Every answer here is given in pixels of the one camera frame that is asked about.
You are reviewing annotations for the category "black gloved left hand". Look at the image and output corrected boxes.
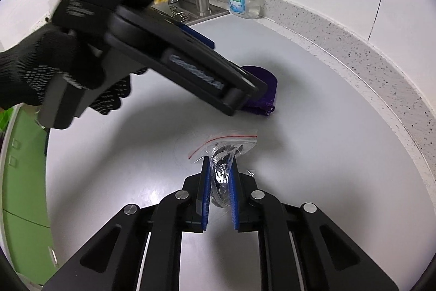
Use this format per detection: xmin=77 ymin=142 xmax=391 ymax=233
xmin=0 ymin=24 xmax=132 ymax=115

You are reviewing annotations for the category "clear zip bag with foil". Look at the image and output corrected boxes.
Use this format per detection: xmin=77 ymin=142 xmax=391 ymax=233
xmin=188 ymin=129 xmax=258 ymax=208

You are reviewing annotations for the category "purple cloth pouch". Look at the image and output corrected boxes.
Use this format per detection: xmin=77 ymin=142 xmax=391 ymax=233
xmin=240 ymin=66 xmax=278 ymax=117

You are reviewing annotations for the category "stainless steel sink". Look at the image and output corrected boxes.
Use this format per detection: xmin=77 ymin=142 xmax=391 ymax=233
xmin=152 ymin=0 xmax=230 ymax=25

